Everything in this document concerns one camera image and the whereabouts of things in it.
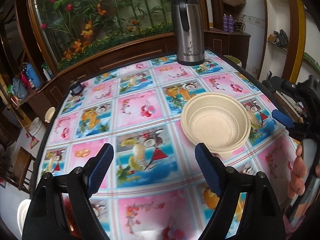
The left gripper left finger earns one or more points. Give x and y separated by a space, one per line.
46 217

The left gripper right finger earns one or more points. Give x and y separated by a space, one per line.
261 217

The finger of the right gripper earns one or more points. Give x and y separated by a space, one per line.
283 119

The beige paper bowl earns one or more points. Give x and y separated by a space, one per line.
217 120

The white round bowl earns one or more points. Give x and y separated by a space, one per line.
22 213

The red scalloped plastic plate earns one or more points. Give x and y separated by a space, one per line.
71 219

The operator's right hand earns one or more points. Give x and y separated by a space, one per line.
296 185

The dark wooden chair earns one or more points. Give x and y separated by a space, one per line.
22 170

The white green-topped bin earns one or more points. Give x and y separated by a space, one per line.
234 60

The wooden side cabinet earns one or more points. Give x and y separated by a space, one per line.
235 44

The white plastic bucket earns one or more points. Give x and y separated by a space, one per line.
37 127

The purple spray cans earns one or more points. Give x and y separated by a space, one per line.
228 23

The white lidded pot on stool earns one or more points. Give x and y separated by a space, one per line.
49 114

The colourful fruit print tablecloth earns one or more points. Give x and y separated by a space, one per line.
154 188

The small black table object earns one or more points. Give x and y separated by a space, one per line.
76 88

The stainless steel thermos jug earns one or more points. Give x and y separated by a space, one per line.
188 30

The flower mural framed panel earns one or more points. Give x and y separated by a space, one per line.
74 30

